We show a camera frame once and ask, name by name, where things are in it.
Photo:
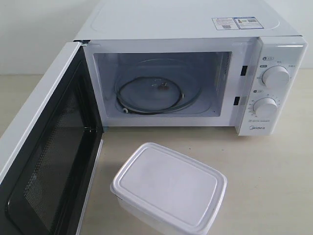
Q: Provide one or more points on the white lidded plastic container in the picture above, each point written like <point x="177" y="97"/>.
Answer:
<point x="169" y="191"/>

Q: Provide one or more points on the white microwave door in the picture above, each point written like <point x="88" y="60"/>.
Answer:
<point x="49" y="151"/>

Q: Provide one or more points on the white Midea microwave oven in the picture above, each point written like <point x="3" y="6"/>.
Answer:
<point x="229" y="63"/>

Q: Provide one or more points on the grey printed label sticker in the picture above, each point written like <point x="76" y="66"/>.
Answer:
<point x="236" y="23"/>

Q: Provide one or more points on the glass turntable plate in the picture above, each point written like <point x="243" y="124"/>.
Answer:
<point x="157" y="86"/>

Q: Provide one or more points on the lower white timer knob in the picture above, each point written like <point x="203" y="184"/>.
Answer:
<point x="265" y="107"/>

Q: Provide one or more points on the upper white control knob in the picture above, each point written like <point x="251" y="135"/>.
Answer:
<point x="275" y="77"/>

